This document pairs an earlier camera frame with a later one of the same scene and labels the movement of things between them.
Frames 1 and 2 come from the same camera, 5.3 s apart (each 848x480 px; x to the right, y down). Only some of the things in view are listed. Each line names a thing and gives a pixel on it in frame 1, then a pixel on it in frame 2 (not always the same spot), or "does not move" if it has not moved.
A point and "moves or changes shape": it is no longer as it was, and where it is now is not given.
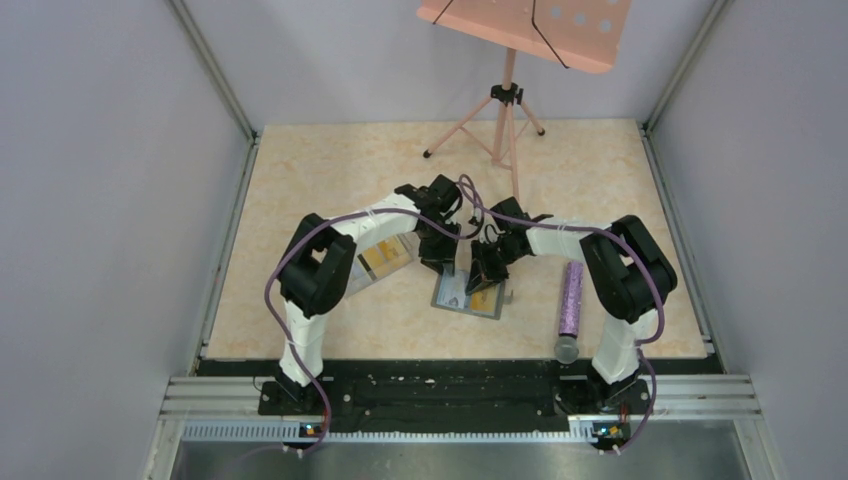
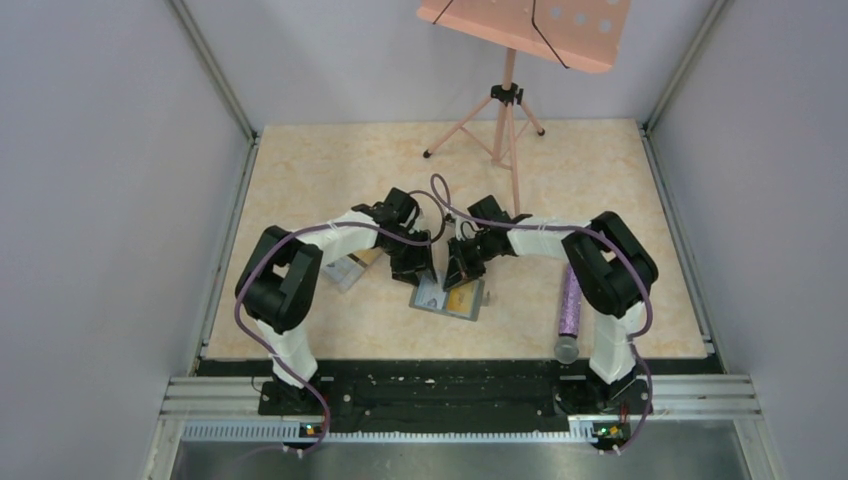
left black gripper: (434, 258) → (419, 260)
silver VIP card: (451, 290) moves or changes shape
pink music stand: (577, 34) does not move
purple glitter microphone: (567, 348) does not move
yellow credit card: (484, 301) → (460, 298)
